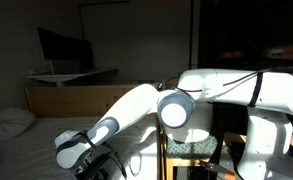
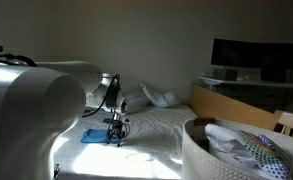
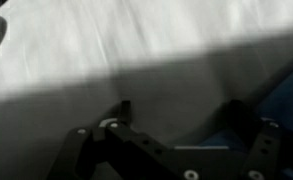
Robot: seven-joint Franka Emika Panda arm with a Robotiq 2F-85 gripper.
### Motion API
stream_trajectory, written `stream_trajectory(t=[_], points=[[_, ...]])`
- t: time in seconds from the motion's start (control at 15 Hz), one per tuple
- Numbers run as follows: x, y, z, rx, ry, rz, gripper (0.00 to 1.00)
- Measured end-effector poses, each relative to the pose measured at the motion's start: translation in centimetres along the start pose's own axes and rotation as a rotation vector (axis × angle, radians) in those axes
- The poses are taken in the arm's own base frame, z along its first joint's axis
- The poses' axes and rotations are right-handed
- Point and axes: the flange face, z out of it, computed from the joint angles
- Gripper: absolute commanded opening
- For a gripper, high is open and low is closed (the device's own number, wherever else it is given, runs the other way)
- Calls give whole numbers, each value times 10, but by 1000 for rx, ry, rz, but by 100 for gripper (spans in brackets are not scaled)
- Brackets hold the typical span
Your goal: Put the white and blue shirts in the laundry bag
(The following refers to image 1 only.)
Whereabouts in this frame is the white pillow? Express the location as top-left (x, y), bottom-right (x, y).
top-left (0, 106), bottom-right (37, 147)

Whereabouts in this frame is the mattress with white sheet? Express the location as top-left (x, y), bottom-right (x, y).
top-left (0, 115), bottom-right (161, 180)

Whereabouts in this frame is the white desk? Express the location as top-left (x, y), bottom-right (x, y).
top-left (26, 67), bottom-right (119, 88)

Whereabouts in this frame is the black computer monitor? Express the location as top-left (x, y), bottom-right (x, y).
top-left (36, 26), bottom-right (96, 72)

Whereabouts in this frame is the white woven laundry basket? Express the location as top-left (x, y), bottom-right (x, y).
top-left (161, 101), bottom-right (215, 144)

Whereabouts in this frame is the wooden chair with dotted cushion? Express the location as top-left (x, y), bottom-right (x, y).
top-left (156, 113), bottom-right (228, 180)

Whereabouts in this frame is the orange and black clamp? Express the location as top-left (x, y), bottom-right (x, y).
top-left (199, 159), bottom-right (238, 180)

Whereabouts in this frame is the small white desk item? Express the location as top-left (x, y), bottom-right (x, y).
top-left (27, 67), bottom-right (51, 76)

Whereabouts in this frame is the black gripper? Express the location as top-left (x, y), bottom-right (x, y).
top-left (74, 151), bottom-right (122, 180)

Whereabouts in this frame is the wooden bed footboard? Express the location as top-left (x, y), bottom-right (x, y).
top-left (22, 83), bottom-right (160, 119)

